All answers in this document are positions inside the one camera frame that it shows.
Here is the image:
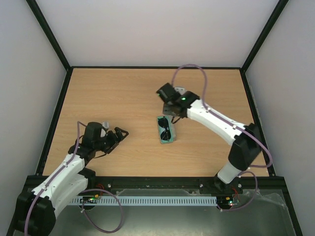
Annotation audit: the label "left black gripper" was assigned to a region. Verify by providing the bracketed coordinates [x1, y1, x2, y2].
[94, 127, 129, 153]

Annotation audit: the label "grey glasses case green lining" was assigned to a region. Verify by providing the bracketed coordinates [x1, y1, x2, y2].
[157, 115, 176, 144]

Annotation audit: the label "round dark sunglasses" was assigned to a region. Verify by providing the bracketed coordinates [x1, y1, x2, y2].
[157, 117, 171, 141]

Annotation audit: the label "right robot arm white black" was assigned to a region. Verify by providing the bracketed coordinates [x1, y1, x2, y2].
[157, 83, 261, 193]

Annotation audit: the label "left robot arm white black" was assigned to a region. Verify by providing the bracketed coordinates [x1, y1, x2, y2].
[13, 122, 128, 236]

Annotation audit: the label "left green circuit board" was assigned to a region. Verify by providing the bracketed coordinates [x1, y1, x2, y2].
[79, 195, 101, 204]

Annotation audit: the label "green circuit board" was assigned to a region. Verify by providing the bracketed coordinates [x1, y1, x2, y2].
[221, 195, 241, 206]
[79, 195, 101, 204]

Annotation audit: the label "right green circuit board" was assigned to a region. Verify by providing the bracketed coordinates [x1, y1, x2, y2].
[221, 195, 241, 206]

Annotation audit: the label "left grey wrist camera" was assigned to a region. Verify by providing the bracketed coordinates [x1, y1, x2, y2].
[102, 121, 109, 130]

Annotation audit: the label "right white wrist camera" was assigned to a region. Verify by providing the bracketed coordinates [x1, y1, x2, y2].
[174, 87, 187, 95]

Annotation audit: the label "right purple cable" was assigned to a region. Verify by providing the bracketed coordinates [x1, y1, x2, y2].
[171, 64, 274, 213]

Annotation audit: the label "purple cable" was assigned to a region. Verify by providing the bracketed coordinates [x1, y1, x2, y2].
[171, 64, 274, 213]
[24, 120, 124, 234]

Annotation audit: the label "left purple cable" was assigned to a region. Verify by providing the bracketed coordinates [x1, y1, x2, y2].
[24, 120, 124, 234]

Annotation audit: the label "light blue slotted cable duct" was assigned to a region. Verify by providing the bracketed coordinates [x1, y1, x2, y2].
[68, 196, 217, 207]

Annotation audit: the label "black enclosure frame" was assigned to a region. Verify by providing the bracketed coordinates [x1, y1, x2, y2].
[4, 0, 305, 236]

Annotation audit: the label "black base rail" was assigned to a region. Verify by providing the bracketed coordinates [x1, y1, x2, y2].
[88, 177, 288, 196]

